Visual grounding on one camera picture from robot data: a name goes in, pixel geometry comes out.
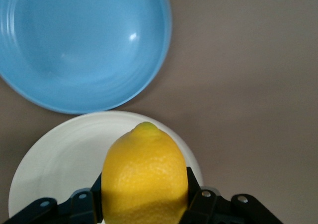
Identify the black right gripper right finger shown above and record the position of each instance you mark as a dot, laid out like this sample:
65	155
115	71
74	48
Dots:
198	206

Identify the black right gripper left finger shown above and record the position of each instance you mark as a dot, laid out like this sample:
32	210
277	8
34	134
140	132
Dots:
82	206

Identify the yellow lemon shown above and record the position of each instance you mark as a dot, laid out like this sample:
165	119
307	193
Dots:
144	174

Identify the beige white plate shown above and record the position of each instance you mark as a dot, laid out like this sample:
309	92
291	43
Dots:
62	159

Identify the blue plate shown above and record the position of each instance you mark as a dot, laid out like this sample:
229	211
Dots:
79	47

